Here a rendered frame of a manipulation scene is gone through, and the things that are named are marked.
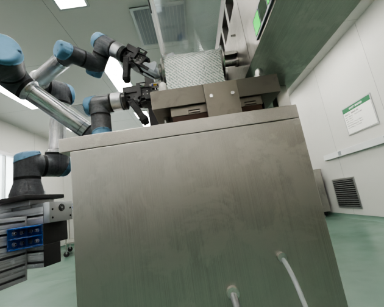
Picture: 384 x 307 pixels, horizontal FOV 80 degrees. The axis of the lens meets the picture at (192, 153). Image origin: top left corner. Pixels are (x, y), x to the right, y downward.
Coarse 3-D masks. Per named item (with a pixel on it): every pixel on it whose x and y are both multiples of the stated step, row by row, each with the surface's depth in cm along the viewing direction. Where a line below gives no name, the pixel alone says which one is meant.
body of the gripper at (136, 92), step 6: (138, 84) 90; (126, 90) 92; (132, 90) 91; (138, 90) 90; (144, 90) 91; (150, 90) 91; (126, 96) 91; (132, 96) 91; (138, 96) 89; (144, 96) 89; (126, 102) 91; (138, 102) 90; (144, 102) 90; (150, 102) 91; (126, 108) 92
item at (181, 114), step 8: (256, 96) 72; (200, 104) 72; (248, 104) 72; (256, 104) 71; (176, 112) 71; (184, 112) 71; (192, 112) 71; (200, 112) 71; (176, 120) 71; (184, 120) 71
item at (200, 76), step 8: (168, 72) 94; (176, 72) 94; (184, 72) 94; (192, 72) 94; (200, 72) 94; (208, 72) 94; (216, 72) 94; (168, 80) 94; (176, 80) 94; (184, 80) 94; (192, 80) 94; (200, 80) 93; (208, 80) 93; (216, 80) 93; (224, 80) 93; (168, 88) 93
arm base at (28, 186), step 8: (24, 176) 110; (32, 176) 112; (16, 184) 108; (24, 184) 109; (32, 184) 111; (40, 184) 114; (16, 192) 106; (24, 192) 107; (32, 192) 109; (40, 192) 112
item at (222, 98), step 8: (232, 80) 70; (208, 88) 69; (216, 88) 69; (224, 88) 69; (232, 88) 69; (208, 96) 69; (216, 96) 69; (224, 96) 69; (232, 96) 69; (208, 104) 68; (216, 104) 68; (224, 104) 68; (232, 104) 68; (240, 104) 68; (208, 112) 68; (216, 112) 68; (224, 112) 68; (232, 112) 68; (240, 112) 68
